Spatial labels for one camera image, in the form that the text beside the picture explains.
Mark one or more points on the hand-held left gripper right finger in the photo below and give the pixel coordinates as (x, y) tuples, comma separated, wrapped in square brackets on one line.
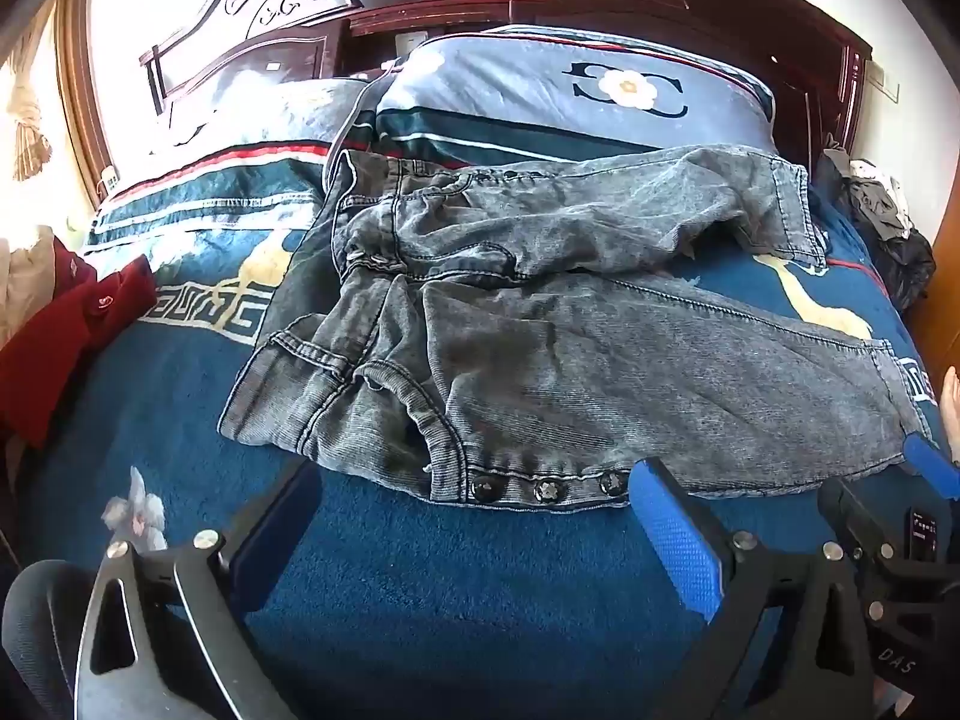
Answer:
[(675, 532)]

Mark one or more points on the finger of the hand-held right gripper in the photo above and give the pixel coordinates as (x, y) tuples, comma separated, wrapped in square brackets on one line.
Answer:
[(931, 466)]

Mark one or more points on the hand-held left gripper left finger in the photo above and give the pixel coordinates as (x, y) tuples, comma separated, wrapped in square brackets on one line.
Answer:
[(277, 525)]

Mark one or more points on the grey denim pants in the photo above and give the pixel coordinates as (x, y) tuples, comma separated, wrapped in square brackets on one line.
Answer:
[(562, 360)]

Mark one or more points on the person's right hand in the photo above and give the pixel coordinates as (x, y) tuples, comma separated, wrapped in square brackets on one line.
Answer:
[(952, 409)]

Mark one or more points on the orange wooden cabinet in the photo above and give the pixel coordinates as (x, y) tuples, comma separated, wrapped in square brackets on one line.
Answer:
[(946, 300)]

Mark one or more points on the blue deer-print blanket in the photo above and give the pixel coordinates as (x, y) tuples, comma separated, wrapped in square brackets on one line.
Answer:
[(465, 600)]

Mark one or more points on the pile of dark clothes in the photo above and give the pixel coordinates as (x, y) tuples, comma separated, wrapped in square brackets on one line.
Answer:
[(885, 225)]

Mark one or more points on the red garment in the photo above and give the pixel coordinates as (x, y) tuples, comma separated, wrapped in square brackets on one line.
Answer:
[(67, 330)]

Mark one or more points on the white garment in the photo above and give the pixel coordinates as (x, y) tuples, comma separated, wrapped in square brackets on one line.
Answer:
[(19, 277)]

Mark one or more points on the blue striped flower-print pillow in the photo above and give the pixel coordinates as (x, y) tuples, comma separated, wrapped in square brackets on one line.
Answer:
[(525, 90)]

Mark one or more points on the beige curtain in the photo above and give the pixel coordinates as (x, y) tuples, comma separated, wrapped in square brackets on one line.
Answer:
[(26, 112)]

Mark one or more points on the brown wooden window frame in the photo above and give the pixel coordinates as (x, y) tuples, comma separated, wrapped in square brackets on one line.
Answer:
[(75, 90)]

